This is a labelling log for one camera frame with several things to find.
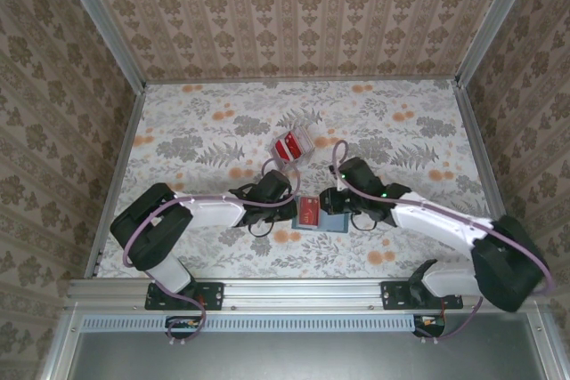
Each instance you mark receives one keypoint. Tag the red credit card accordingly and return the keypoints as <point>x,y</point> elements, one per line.
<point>285,148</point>
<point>308,213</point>

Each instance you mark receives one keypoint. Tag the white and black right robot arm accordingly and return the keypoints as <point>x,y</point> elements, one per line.
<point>436,220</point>

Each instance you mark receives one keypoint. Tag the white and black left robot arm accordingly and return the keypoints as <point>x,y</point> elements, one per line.
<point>214,212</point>

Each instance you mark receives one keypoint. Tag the floral table cover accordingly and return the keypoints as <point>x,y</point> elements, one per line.
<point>311,255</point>

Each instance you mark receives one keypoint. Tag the aluminium mounting beam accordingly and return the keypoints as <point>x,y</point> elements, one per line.
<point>303,293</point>

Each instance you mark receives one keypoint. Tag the black controller board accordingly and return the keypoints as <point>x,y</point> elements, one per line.
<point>429,325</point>
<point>182,325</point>

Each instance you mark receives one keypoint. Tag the grey metal panel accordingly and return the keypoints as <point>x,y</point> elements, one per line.
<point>303,358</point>

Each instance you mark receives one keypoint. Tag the aluminium table side rail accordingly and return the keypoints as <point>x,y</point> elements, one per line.
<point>118,184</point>
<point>490,175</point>

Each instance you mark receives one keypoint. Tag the aluminium frame post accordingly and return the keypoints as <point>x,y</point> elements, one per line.
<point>98,19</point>
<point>492,19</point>

